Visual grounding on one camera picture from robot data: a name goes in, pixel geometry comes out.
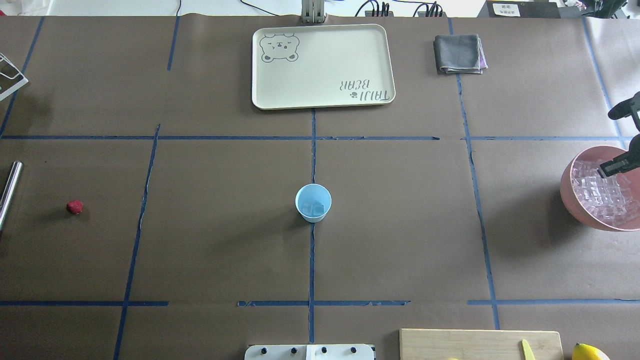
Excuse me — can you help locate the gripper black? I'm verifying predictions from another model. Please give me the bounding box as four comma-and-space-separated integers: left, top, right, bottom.
598, 134, 640, 178

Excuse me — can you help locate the clear ice cubes pile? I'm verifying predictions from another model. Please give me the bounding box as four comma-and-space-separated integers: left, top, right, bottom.
571, 161, 640, 227

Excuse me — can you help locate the light blue plastic cup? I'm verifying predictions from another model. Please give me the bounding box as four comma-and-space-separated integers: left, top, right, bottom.
294, 183, 333, 224

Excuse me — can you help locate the white cup rack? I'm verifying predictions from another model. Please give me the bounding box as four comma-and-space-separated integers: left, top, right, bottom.
0, 53, 29, 101

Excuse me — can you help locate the pink bowl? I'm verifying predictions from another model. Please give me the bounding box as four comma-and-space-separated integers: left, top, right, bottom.
559, 145, 640, 232

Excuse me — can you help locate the yellow lemon lower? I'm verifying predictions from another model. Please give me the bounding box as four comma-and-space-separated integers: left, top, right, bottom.
571, 342, 610, 360

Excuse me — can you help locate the black box device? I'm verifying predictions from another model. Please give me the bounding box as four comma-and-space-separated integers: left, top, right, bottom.
477, 0, 562, 19

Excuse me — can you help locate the yellow plastic knife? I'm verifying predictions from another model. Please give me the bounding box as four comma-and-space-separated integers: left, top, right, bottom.
521, 339, 536, 360

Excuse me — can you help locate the wooden cutting board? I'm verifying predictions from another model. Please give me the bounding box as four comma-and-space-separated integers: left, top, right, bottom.
398, 328, 565, 360

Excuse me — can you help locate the cream bear tray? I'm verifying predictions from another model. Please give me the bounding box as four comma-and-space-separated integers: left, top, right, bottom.
251, 23, 396, 110

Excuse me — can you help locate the red strawberry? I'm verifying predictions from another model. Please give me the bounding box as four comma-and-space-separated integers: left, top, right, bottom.
65, 200, 84, 215

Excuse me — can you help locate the steel muddler black tip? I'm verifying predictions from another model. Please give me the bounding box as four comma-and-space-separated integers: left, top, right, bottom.
0, 161, 24, 233

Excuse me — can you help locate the aluminium frame post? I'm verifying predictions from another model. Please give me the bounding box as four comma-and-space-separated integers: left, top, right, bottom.
301, 0, 326, 24

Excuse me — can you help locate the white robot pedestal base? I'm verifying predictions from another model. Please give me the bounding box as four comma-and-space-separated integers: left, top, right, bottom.
244, 343, 377, 360

